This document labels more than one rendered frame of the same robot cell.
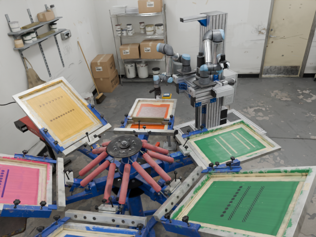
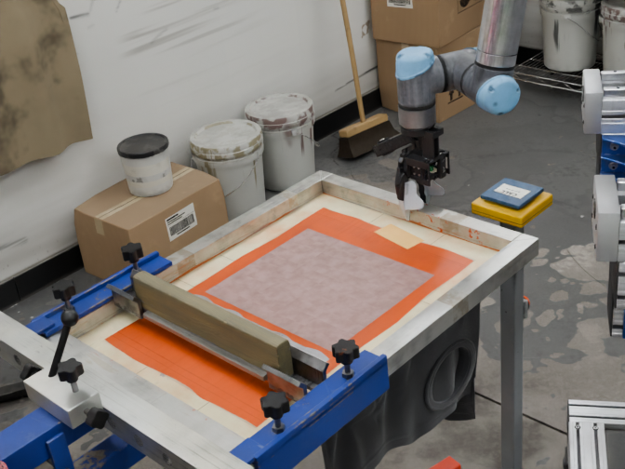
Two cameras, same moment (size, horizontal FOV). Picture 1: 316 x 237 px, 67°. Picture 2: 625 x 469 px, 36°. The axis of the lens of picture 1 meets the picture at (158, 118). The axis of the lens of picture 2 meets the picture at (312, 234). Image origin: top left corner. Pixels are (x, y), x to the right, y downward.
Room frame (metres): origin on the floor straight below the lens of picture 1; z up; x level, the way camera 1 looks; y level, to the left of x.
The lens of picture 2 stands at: (1.38, -0.82, 1.96)
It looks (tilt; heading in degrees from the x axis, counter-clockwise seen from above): 29 degrees down; 34
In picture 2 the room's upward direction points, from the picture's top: 7 degrees counter-clockwise
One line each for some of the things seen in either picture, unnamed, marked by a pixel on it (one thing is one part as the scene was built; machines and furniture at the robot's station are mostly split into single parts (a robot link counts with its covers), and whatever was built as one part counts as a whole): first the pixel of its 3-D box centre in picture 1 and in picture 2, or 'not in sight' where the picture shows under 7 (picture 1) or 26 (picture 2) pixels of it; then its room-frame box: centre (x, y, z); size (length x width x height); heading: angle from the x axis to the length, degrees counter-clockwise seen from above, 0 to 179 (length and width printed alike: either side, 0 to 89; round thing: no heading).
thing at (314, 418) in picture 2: (170, 125); (316, 414); (2.33, -0.14, 0.97); 0.30 x 0.05 x 0.07; 168
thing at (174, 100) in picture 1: (151, 114); (295, 292); (2.62, 0.08, 0.97); 0.79 x 0.58 x 0.04; 168
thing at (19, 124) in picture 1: (21, 124); not in sight; (2.49, 1.65, 1.06); 0.24 x 0.12 x 0.09; 48
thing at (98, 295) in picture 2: (125, 123); (107, 302); (2.44, 0.40, 0.97); 0.30 x 0.05 x 0.07; 168
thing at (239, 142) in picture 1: (217, 140); not in sight; (1.87, -0.56, 1.05); 1.08 x 0.61 x 0.23; 108
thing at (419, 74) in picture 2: (156, 80); (417, 77); (2.98, -0.02, 1.28); 0.09 x 0.08 x 0.11; 138
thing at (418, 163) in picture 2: (157, 90); (421, 152); (2.98, -0.03, 1.12); 0.09 x 0.08 x 0.12; 78
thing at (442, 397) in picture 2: not in sight; (393, 388); (2.64, -0.11, 0.79); 0.46 x 0.09 x 0.33; 168
